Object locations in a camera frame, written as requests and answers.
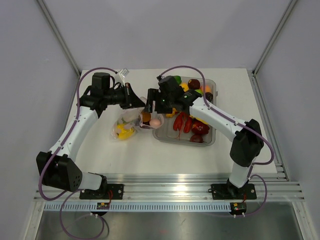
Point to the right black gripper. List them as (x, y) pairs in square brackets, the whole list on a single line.
[(154, 95)]

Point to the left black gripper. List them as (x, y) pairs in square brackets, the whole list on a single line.
[(131, 100)]

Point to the pink egg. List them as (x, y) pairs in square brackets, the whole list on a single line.
[(155, 123)]

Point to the dark red grape bunch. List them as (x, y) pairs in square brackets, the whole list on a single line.
[(145, 125)]

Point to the clear pink zip top bag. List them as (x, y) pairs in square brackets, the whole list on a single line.
[(136, 124)]

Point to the yellow bell pepper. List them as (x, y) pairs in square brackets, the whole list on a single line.
[(123, 133)]

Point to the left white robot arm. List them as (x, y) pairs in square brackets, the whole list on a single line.
[(57, 167)]

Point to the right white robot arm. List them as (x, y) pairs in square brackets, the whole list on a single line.
[(245, 136)]

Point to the clear plastic food container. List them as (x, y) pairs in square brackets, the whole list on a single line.
[(166, 134)]

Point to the red crayfish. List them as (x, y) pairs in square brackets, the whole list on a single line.
[(182, 124)]

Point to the green bell pepper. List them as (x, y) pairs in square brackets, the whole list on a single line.
[(178, 79)]

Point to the yellow lemon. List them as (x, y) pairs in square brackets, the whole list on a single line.
[(184, 86)]

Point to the red bell pepper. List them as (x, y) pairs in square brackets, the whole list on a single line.
[(199, 128)]

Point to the dark red apple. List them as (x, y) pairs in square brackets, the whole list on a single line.
[(196, 139)]

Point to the orange peach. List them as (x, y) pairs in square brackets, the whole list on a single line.
[(206, 89)]

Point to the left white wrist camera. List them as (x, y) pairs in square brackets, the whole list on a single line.
[(121, 75)]

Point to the aluminium mounting rail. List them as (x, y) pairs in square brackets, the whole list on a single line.
[(194, 187)]

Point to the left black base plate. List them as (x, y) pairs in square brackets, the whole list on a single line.
[(112, 191)]

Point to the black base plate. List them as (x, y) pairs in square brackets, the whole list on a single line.
[(112, 191), (225, 191)]

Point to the slotted white cable duct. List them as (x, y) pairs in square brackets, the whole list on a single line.
[(139, 207)]

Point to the right aluminium frame post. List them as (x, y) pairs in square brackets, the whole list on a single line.
[(275, 35)]

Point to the aluminium frame post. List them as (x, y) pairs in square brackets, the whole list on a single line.
[(275, 35), (43, 7)]

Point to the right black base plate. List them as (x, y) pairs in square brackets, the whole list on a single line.
[(225, 191)]

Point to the left aluminium frame post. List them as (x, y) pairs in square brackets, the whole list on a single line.
[(43, 7)]

